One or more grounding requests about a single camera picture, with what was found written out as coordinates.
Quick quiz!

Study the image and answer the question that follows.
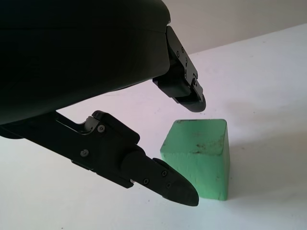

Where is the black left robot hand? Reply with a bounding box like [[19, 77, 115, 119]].
[[0, 0, 207, 207]]

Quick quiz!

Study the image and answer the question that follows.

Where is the green wooden block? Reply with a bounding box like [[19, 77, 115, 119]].
[[160, 118, 231, 201]]

